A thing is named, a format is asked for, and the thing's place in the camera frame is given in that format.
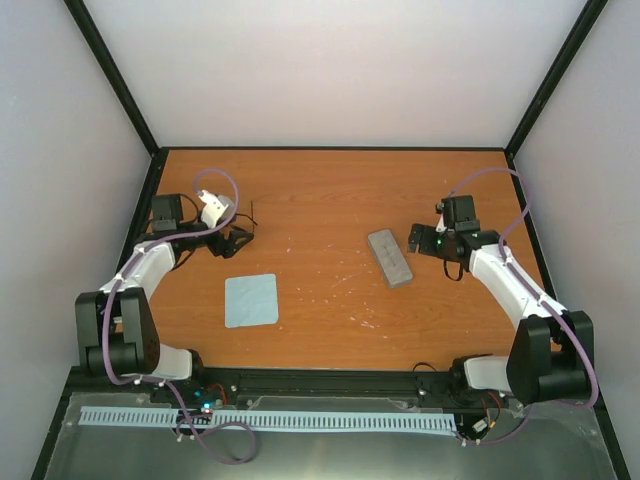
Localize black frame post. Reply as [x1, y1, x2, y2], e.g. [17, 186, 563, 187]
[504, 0, 608, 162]
[63, 0, 160, 158]

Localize black sunglasses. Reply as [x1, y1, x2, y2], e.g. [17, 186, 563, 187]
[231, 200, 258, 234]

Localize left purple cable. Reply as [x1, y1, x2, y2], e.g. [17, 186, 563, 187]
[102, 168, 257, 465]

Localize clear acrylic cover plate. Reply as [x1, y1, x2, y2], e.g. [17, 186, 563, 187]
[43, 394, 616, 479]

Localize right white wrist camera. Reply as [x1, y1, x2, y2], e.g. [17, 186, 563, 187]
[435, 202, 446, 233]

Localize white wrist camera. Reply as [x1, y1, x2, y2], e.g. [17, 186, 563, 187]
[435, 202, 446, 233]
[198, 190, 235, 229]

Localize right black frame post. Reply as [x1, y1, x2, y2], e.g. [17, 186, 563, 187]
[504, 0, 608, 162]

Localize grey glasses case green lining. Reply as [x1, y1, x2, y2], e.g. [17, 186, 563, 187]
[367, 229, 413, 288]

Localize left black frame post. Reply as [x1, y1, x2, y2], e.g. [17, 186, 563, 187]
[63, 0, 160, 158]

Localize light blue cleaning cloth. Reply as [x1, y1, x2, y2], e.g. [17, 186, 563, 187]
[224, 273, 279, 329]

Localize light blue slotted cable duct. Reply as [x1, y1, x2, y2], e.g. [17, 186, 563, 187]
[78, 406, 457, 436]

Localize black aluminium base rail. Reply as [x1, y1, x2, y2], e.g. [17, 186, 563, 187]
[63, 362, 592, 411]

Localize right controller board with wires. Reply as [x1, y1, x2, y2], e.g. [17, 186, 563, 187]
[472, 391, 503, 436]

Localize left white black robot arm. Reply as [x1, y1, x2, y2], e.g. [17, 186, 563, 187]
[75, 190, 255, 403]

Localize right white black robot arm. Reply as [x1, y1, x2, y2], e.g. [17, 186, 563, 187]
[408, 195, 599, 405]

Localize left controller board with leds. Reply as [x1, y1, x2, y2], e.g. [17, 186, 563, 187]
[193, 383, 227, 414]

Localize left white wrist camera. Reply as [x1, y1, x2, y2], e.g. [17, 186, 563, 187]
[198, 190, 235, 229]

